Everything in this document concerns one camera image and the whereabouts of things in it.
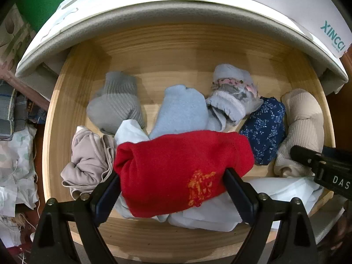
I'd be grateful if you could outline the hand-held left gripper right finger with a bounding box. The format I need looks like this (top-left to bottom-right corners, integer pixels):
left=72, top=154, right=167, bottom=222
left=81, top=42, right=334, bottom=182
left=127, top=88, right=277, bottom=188
left=223, top=168, right=320, bottom=264

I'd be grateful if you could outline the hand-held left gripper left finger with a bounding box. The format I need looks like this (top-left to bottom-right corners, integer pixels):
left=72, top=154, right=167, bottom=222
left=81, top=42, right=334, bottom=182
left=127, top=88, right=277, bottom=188
left=29, top=169, right=122, bottom=264

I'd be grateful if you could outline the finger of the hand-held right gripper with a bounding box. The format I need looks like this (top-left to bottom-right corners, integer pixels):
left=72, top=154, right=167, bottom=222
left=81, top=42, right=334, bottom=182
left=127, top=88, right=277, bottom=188
left=290, top=145, right=323, bottom=171

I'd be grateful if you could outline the beige ribbed underwear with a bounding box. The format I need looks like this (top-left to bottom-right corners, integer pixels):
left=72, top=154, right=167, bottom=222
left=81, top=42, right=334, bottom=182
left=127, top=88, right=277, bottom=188
left=273, top=88, right=325, bottom=178

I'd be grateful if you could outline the large white underwear bundle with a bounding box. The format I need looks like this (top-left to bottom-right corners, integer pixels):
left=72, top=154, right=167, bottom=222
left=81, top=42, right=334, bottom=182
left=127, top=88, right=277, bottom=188
left=168, top=176, right=323, bottom=232

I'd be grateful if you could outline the navy floral underwear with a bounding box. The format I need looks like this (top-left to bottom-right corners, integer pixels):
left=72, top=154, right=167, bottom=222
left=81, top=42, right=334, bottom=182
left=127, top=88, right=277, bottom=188
left=239, top=96, right=286, bottom=166

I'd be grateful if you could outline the taupe underwear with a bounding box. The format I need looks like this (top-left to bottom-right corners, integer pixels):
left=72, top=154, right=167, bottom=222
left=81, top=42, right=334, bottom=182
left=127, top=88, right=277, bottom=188
left=60, top=126, right=117, bottom=198

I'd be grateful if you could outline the red sock with orange embroidery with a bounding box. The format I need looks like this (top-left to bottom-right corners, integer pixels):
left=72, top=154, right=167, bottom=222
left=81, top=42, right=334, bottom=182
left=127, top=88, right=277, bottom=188
left=113, top=131, right=255, bottom=218

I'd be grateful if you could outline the white sock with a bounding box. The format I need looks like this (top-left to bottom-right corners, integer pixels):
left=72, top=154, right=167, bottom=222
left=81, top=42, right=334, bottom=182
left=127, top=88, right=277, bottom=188
left=114, top=119, right=150, bottom=145

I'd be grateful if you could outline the light blue sock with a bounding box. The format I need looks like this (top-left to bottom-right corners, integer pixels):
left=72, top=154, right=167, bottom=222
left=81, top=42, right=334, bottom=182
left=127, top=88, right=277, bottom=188
left=148, top=85, right=209, bottom=141

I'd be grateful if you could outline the wooden drawer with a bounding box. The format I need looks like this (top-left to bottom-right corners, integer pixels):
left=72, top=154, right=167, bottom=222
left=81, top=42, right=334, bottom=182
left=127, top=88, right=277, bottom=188
left=42, top=27, right=344, bottom=262

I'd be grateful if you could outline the grey pink patterned sock bundle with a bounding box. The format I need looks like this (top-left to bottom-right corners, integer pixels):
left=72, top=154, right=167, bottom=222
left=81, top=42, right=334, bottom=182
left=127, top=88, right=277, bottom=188
left=206, top=64, right=264, bottom=132

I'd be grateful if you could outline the plaid cloth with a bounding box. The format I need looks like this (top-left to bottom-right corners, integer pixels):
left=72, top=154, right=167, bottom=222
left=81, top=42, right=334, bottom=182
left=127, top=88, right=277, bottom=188
left=0, top=80, right=47, bottom=141

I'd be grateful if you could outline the leaf patterned box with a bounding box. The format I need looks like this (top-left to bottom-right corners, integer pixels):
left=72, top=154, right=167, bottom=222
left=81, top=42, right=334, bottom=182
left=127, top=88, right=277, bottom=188
left=0, top=4, right=37, bottom=75

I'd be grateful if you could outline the green board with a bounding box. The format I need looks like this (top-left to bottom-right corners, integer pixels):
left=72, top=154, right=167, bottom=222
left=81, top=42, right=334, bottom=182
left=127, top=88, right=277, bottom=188
left=15, top=0, right=83, bottom=33

